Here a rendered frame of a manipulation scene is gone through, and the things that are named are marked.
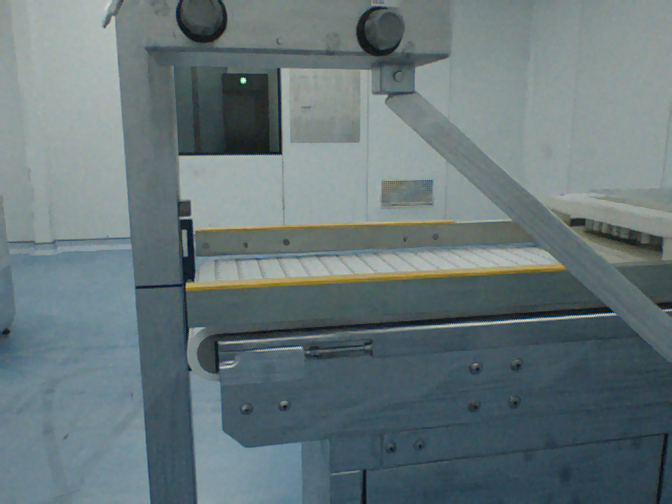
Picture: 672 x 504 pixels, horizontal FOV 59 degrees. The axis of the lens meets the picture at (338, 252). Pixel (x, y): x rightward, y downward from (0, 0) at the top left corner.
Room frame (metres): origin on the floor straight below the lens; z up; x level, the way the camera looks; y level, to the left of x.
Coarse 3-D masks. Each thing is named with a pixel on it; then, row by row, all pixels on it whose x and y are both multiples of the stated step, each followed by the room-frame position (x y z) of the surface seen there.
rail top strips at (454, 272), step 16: (304, 224) 0.75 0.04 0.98; (320, 224) 0.75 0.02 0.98; (336, 224) 0.75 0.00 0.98; (352, 224) 0.75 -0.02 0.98; (368, 224) 0.76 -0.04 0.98; (384, 224) 0.76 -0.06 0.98; (400, 224) 0.76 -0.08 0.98; (416, 224) 0.77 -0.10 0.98; (384, 272) 0.49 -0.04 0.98; (400, 272) 0.49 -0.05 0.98; (416, 272) 0.49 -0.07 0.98; (432, 272) 0.49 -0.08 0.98; (448, 272) 0.49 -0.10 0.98; (464, 272) 0.49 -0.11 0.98; (480, 272) 0.50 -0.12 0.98; (496, 272) 0.50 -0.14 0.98; (512, 272) 0.50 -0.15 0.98; (192, 288) 0.45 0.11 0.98; (208, 288) 0.45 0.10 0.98; (224, 288) 0.45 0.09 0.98
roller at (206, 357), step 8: (208, 336) 0.47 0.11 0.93; (216, 336) 0.46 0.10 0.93; (200, 344) 0.46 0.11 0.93; (208, 344) 0.46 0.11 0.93; (216, 344) 0.46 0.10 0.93; (200, 352) 0.46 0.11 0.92; (208, 352) 0.46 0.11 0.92; (216, 352) 0.46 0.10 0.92; (200, 360) 0.46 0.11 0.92; (208, 360) 0.46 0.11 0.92; (216, 360) 0.46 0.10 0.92; (208, 368) 0.46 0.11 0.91; (216, 368) 0.46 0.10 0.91
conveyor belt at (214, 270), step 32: (288, 256) 0.73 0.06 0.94; (320, 256) 0.73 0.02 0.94; (352, 256) 0.73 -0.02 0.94; (384, 256) 0.73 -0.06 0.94; (416, 256) 0.73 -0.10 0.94; (448, 256) 0.73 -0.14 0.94; (480, 256) 0.73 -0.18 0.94; (512, 256) 0.73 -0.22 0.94; (544, 256) 0.73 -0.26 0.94; (320, 320) 0.48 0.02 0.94; (352, 320) 0.49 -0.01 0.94; (384, 320) 0.50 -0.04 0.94; (192, 352) 0.46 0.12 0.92
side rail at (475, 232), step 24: (216, 240) 0.72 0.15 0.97; (240, 240) 0.72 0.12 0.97; (264, 240) 0.73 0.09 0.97; (288, 240) 0.73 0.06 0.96; (312, 240) 0.74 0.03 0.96; (336, 240) 0.75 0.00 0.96; (360, 240) 0.75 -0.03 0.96; (384, 240) 0.76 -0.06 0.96; (408, 240) 0.77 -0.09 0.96; (432, 240) 0.77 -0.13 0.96; (456, 240) 0.78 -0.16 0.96; (480, 240) 0.79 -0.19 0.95; (504, 240) 0.80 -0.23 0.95; (528, 240) 0.80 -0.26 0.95
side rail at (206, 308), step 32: (256, 288) 0.46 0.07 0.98; (288, 288) 0.46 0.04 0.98; (320, 288) 0.47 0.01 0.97; (352, 288) 0.47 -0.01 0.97; (384, 288) 0.48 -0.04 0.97; (416, 288) 0.48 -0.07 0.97; (448, 288) 0.49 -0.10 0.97; (480, 288) 0.50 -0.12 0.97; (512, 288) 0.50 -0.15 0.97; (544, 288) 0.51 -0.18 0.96; (576, 288) 0.52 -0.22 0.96; (640, 288) 0.53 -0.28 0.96; (192, 320) 0.45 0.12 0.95; (224, 320) 0.45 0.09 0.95; (256, 320) 0.46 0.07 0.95; (288, 320) 0.46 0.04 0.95
